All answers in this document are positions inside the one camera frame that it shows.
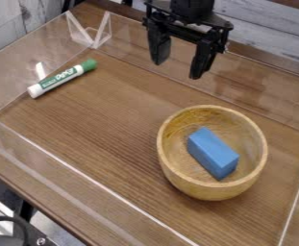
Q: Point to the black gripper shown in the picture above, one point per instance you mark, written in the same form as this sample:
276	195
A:
190	20

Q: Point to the blue rectangular block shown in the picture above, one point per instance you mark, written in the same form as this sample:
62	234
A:
213	153

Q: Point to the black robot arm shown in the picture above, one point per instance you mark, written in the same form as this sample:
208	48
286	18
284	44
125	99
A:
189	20

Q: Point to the brown wooden bowl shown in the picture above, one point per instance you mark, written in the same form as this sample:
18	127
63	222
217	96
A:
237	131

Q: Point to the green white dry-erase marker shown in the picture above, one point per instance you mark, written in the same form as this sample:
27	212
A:
62	78

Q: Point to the black metal base bracket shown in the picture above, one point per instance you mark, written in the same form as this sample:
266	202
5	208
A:
37	237

